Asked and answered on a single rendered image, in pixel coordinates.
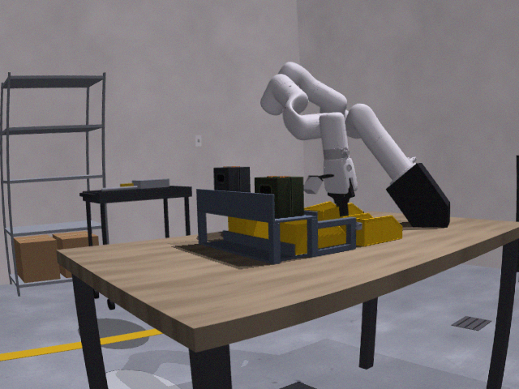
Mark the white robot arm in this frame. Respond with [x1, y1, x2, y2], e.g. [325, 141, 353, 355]
[260, 62, 417, 185]

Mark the olive green tool case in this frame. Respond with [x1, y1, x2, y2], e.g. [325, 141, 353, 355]
[255, 176, 304, 218]

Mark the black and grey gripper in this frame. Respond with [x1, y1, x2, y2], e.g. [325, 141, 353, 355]
[324, 157, 358, 216]

